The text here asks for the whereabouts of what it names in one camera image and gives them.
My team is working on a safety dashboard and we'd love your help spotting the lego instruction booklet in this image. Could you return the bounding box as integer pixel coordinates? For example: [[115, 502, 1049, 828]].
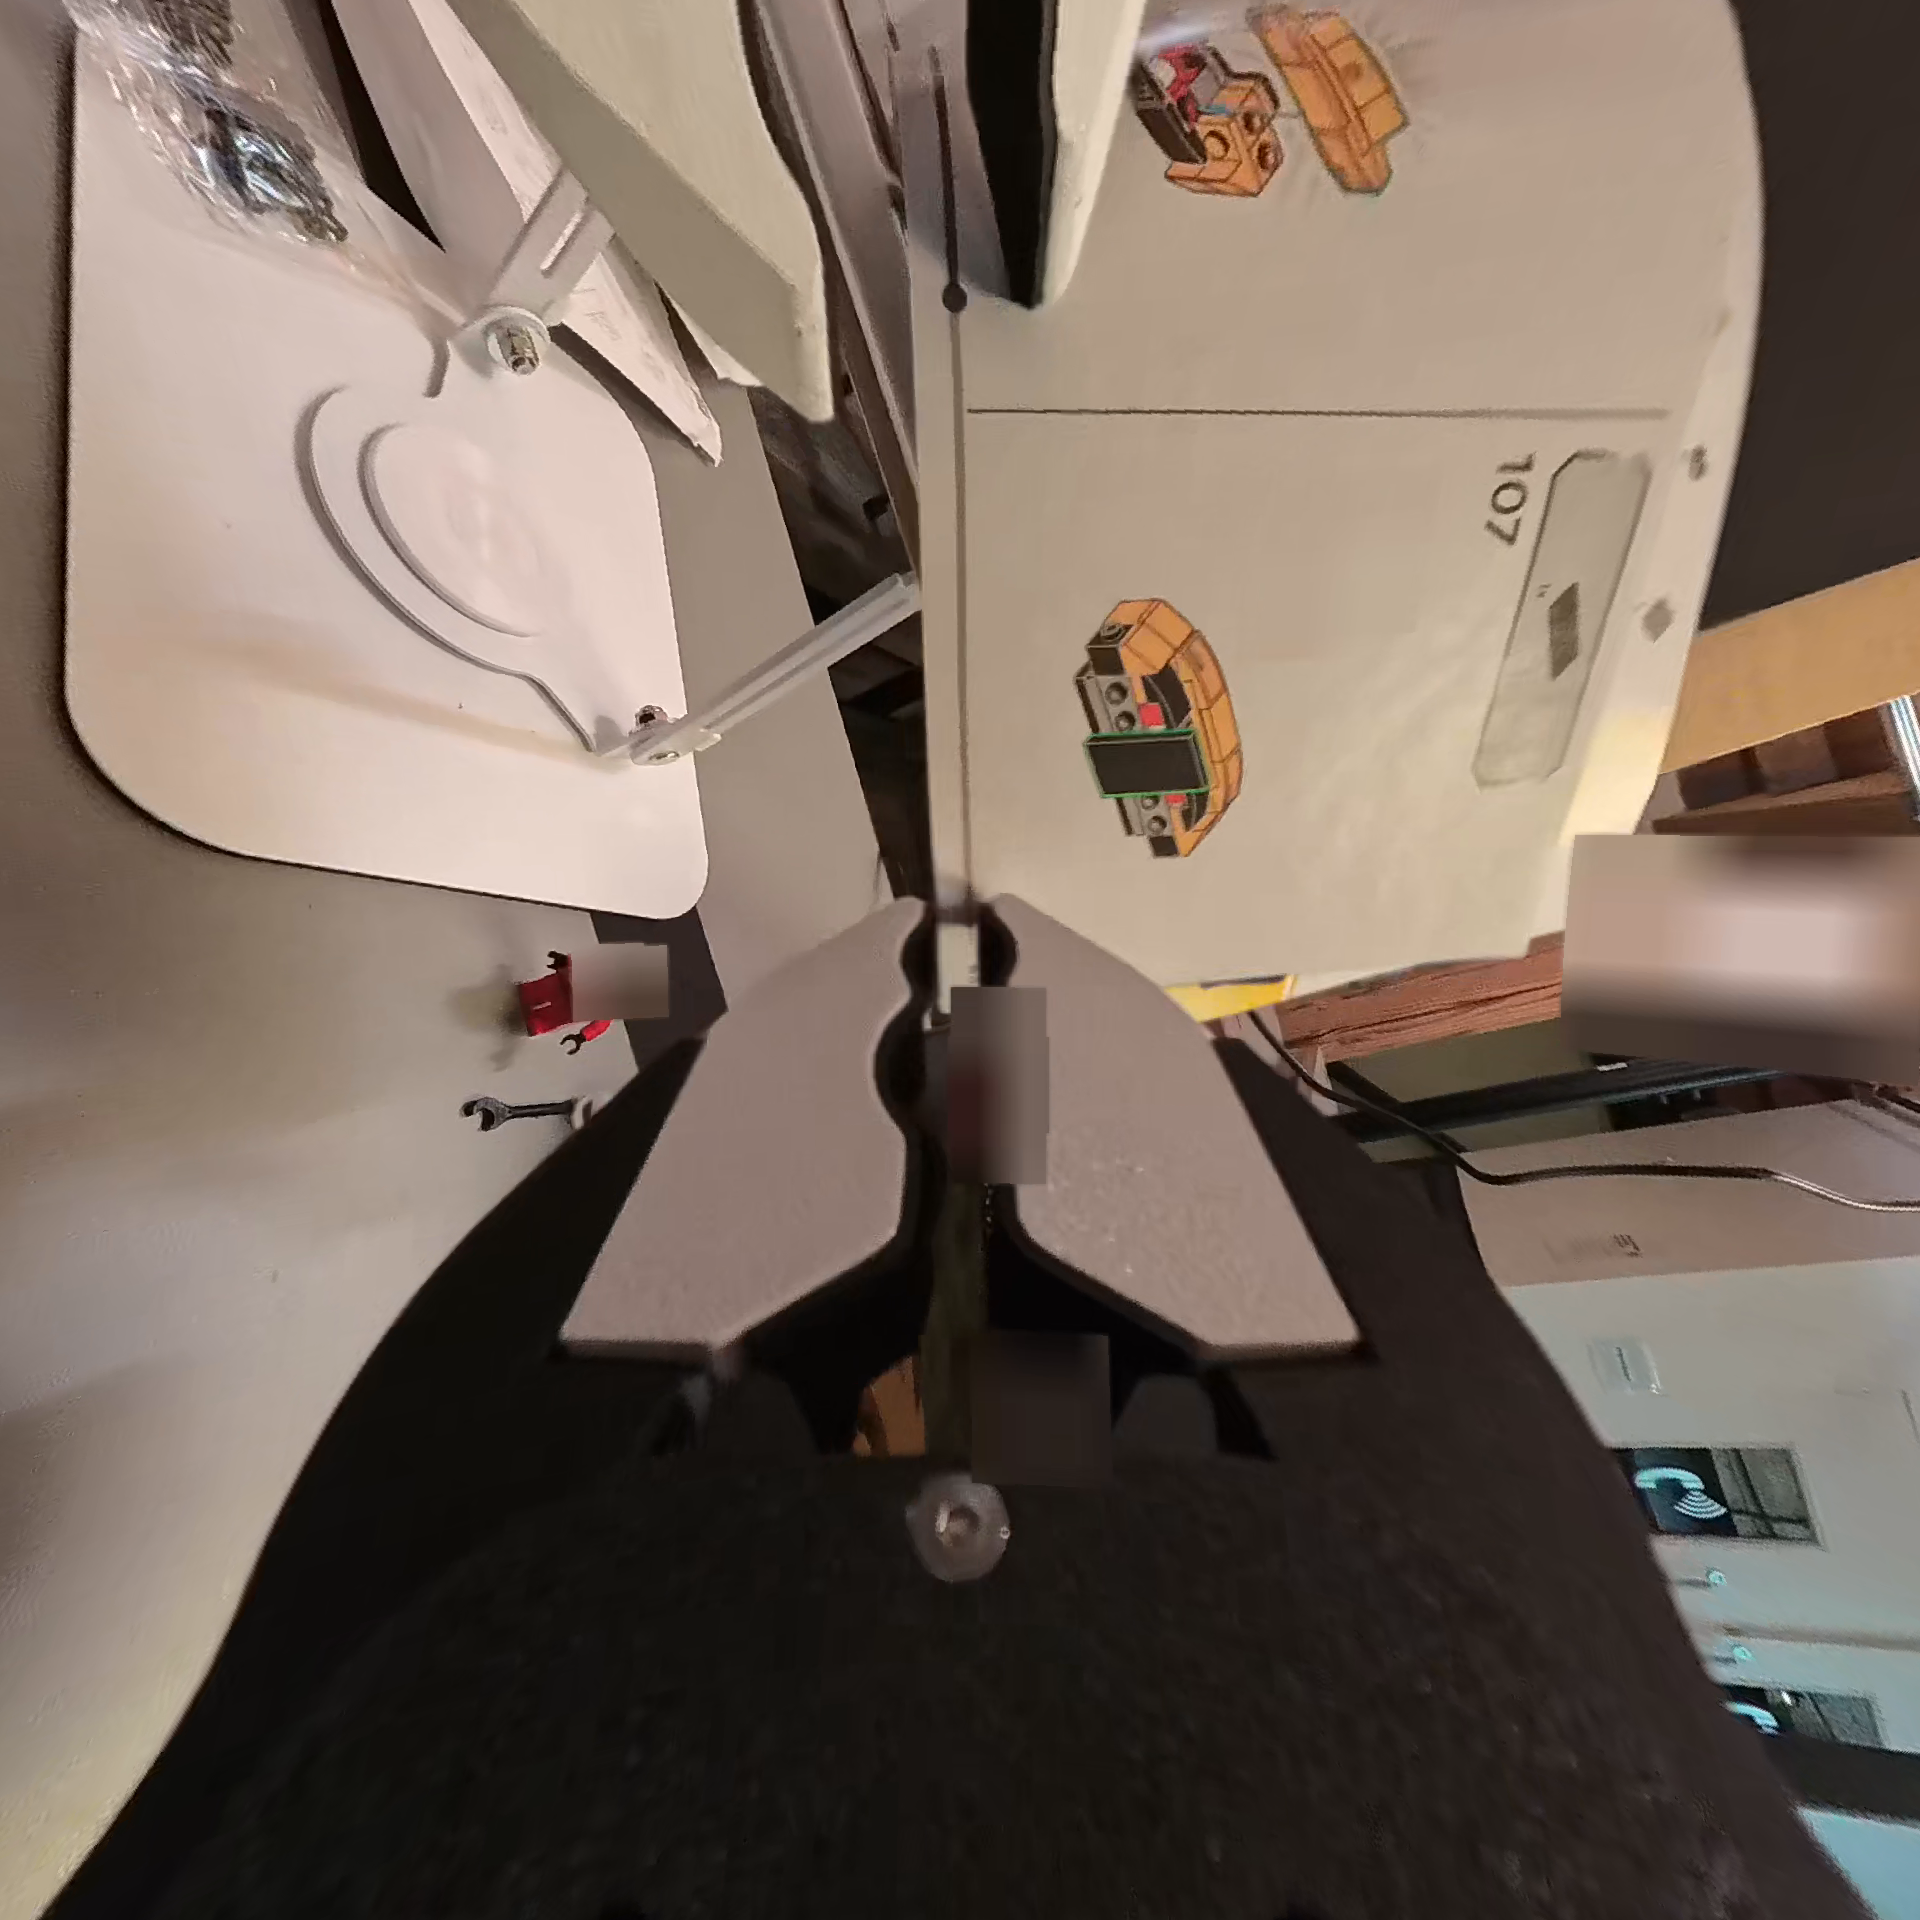
[[725, 0, 1762, 1001]]

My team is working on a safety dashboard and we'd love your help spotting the red lego minifigure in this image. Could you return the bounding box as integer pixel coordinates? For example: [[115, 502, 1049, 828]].
[[500, 949, 623, 1044]]

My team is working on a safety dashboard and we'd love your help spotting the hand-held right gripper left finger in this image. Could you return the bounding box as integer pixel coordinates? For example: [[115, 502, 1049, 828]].
[[564, 899, 927, 1374]]

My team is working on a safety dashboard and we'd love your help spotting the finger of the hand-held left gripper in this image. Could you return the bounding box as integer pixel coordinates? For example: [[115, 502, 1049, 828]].
[[961, 0, 1151, 316]]

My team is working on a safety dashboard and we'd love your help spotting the black cable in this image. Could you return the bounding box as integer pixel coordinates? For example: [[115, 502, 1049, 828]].
[[1334, 1077, 1920, 1214]]

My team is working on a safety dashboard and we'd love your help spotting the clear bag of black parts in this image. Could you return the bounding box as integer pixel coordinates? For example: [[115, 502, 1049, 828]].
[[66, 0, 354, 249]]

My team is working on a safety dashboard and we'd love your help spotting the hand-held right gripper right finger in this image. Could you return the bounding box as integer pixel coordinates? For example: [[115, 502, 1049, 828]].
[[980, 892, 1356, 1374]]

